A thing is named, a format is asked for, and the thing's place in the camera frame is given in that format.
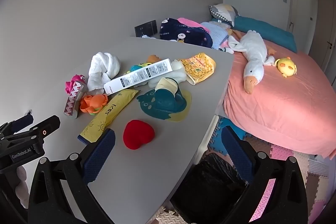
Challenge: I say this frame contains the red white patterned box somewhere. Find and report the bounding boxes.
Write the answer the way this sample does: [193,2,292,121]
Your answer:
[64,81,87,119]

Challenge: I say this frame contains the orange crab toy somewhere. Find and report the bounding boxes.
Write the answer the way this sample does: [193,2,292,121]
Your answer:
[80,94,108,115]

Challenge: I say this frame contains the yellow snack packet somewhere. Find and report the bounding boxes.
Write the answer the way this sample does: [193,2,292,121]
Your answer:
[77,89,138,144]

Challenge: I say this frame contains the red heart-shaped sponge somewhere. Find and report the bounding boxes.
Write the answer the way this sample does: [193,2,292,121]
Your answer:
[123,120,155,150]

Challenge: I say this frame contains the white towel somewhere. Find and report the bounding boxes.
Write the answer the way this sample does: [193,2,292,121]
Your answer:
[87,52,121,94]

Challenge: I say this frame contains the teal yellow frog toy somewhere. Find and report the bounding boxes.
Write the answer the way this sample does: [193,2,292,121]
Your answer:
[126,63,151,74]

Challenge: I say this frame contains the teal owl-shaped holder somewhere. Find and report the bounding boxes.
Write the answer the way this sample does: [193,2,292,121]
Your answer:
[137,77,192,122]

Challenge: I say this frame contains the small brown bear toy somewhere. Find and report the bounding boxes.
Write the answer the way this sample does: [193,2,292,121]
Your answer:
[146,55,162,64]

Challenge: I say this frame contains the yellow soybean print bag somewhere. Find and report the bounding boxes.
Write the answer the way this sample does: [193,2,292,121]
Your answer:
[180,52,216,85]

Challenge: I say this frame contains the white long cardboard box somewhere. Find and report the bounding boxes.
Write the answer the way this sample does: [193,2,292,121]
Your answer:
[104,59,173,95]

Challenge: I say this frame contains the white wavy foam sponge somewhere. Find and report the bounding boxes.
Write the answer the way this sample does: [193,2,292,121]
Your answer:
[147,60,187,88]

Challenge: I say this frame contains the pink dinosaur toy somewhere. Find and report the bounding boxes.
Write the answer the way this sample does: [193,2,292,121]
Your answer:
[65,75,85,94]

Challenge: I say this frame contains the black trash bin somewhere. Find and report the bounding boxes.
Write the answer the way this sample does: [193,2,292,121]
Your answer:
[170,153,248,223]

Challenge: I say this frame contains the person's left hand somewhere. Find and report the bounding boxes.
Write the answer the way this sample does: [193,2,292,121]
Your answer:
[15,166,30,209]

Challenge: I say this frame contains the colourful foam floor mats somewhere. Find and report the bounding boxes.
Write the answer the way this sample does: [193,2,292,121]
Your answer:
[155,117,335,223]

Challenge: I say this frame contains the pink bed sheet mattress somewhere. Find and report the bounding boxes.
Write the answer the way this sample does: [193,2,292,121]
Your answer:
[223,40,335,159]

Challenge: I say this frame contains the yellow chick plush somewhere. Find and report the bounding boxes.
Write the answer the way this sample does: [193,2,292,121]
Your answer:
[274,57,297,78]

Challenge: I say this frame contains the white goose plush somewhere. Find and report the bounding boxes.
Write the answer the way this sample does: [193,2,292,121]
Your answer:
[228,30,276,94]

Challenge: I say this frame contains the light blue baby garment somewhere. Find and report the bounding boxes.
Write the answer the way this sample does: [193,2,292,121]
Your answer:
[141,35,156,39]

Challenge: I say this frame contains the teal long pillow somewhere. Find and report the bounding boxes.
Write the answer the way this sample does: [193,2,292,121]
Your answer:
[211,15,298,54]

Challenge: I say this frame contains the white cartoon print cloth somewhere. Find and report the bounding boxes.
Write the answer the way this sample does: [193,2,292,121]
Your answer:
[219,43,234,54]

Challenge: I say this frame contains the light blue knit blanket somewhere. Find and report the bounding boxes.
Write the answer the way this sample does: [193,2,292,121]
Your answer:
[201,22,228,50]

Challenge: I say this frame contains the navy rabbit print blanket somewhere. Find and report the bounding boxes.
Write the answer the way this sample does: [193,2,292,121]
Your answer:
[159,18,213,48]

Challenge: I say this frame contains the patchwork checkered pillow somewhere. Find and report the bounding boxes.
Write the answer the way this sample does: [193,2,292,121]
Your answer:
[209,3,239,27]

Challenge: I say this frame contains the pink fleece blanket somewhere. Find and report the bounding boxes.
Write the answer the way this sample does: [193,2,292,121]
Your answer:
[177,18,210,34]

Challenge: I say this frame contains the silver desk cable grommet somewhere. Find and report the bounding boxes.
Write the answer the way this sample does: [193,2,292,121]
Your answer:
[25,109,32,115]

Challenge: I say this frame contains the door with black handle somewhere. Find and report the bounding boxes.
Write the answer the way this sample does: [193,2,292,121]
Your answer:
[309,0,335,75]

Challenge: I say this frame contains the black wall switch panel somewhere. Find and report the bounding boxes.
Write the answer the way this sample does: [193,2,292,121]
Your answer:
[134,20,158,37]

